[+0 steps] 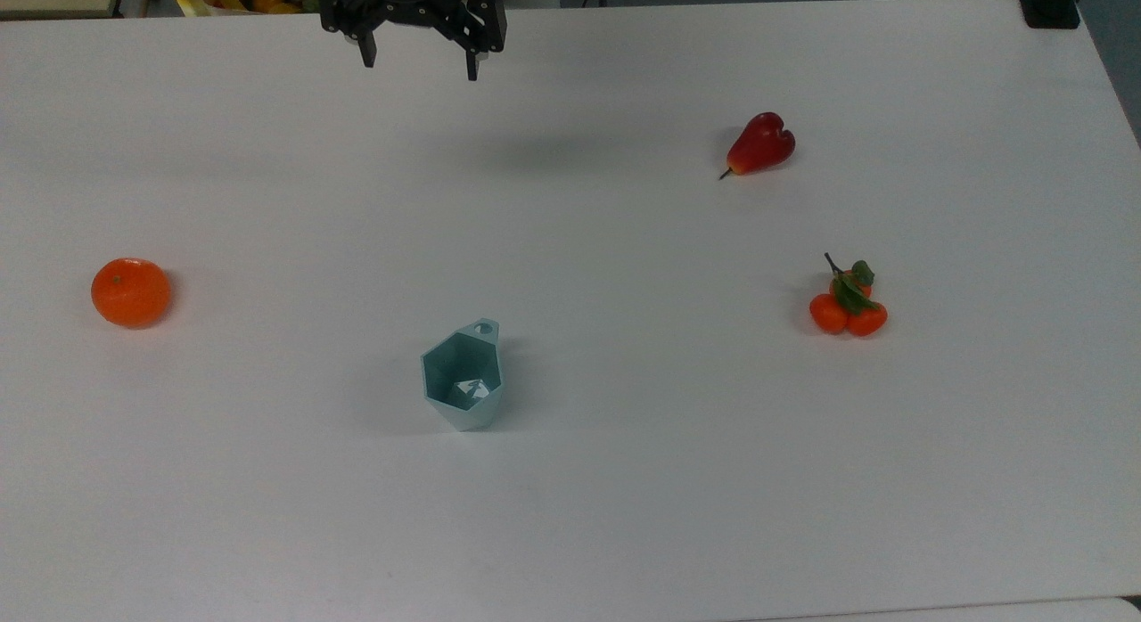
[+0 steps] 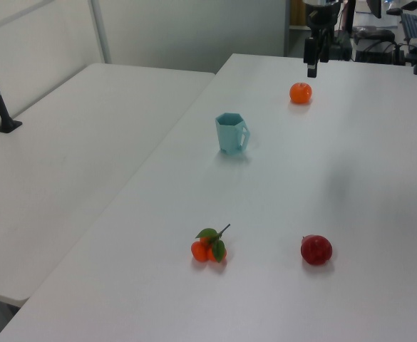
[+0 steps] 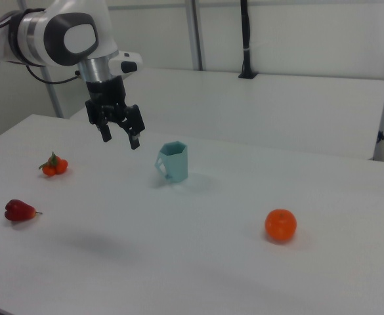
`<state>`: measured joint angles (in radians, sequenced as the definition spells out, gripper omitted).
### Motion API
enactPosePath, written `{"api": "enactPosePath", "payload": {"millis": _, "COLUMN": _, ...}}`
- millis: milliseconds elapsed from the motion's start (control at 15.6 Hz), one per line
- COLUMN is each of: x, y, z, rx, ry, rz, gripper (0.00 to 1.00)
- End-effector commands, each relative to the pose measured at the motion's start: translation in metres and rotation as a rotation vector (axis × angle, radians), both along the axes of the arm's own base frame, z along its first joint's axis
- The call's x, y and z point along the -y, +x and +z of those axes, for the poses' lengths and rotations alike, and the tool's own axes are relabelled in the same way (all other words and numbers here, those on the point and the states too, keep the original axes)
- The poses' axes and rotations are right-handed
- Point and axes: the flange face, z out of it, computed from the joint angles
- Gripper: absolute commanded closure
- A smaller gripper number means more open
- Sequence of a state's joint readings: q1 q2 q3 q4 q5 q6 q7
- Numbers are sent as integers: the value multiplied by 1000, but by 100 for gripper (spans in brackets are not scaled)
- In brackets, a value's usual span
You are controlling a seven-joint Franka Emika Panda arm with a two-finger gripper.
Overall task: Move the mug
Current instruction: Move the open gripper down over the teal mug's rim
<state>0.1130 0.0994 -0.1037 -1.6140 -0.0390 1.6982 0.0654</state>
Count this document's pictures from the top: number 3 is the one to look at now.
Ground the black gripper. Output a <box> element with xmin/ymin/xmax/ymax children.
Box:
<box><xmin>85</xmin><ymin>75</ymin><xmax>146</xmax><ymax>151</ymax></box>

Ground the light teal hexagonal mug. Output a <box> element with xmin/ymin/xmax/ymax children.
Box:
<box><xmin>154</xmin><ymin>140</ymin><xmax>189</xmax><ymax>184</ymax></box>

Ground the orange fruit cluster with leaves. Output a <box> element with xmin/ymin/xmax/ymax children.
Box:
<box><xmin>38</xmin><ymin>151</ymin><xmax>69</xmax><ymax>177</ymax></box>

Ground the white background table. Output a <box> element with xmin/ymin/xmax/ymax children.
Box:
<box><xmin>69</xmin><ymin>67</ymin><xmax>384</xmax><ymax>161</ymax></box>

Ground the red pear-shaped fruit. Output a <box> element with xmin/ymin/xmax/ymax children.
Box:
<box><xmin>4</xmin><ymin>199</ymin><xmax>43</xmax><ymax>222</ymax></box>

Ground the black pole with clamp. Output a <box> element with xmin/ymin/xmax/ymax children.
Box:
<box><xmin>238</xmin><ymin>0</ymin><xmax>258</xmax><ymax>80</ymax></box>

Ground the grey aluminium frame post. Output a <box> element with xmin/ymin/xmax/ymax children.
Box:
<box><xmin>184</xmin><ymin>0</ymin><xmax>206</xmax><ymax>72</ymax></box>
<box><xmin>43</xmin><ymin>65</ymin><xmax>64</xmax><ymax>119</ymax></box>

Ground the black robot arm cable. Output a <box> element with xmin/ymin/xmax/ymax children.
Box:
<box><xmin>0</xmin><ymin>19</ymin><xmax>82</xmax><ymax>85</ymax></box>

